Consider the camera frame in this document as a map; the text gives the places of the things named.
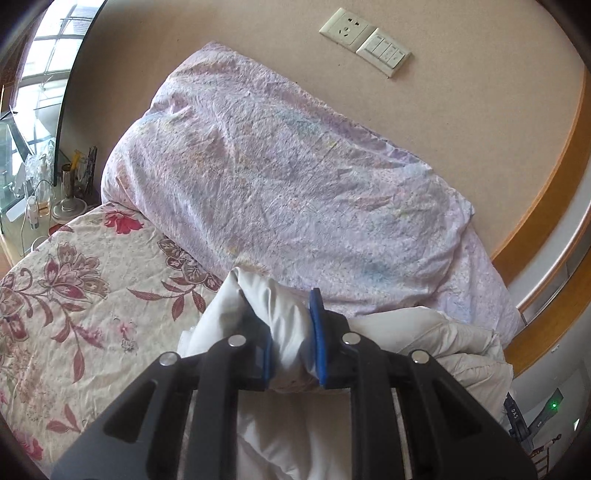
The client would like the white puffy down jacket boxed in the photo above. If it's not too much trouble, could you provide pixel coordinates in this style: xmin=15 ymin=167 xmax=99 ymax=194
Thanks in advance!
xmin=178 ymin=268 xmax=513 ymax=479

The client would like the black device with green light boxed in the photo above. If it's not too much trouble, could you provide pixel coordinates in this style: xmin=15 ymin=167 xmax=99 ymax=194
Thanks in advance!
xmin=504 ymin=388 xmax=564 ymax=444

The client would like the pink floral pillow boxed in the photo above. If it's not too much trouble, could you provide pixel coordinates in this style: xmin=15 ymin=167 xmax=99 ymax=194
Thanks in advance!
xmin=420 ymin=224 xmax=525 ymax=348
xmin=101 ymin=43 xmax=473 ymax=312

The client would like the cream red floral bedspread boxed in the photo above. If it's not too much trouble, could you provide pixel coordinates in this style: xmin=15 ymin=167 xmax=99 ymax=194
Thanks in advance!
xmin=1 ymin=204 xmax=222 ymax=474

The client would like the wooden headboard shelf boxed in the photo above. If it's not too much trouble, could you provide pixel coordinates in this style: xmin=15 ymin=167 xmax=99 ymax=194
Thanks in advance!
xmin=493 ymin=71 xmax=590 ymax=376

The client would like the cluttered bedside table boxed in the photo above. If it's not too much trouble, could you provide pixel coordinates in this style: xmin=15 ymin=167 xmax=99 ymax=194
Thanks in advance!
xmin=1 ymin=108 xmax=97 ymax=265

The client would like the white wall switch panel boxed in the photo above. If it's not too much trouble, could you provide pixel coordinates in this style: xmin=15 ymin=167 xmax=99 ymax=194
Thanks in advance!
xmin=356 ymin=28 xmax=412 ymax=78

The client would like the white wall power socket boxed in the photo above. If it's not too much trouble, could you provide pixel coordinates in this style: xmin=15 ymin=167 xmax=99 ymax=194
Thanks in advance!
xmin=318 ymin=8 xmax=376 ymax=52

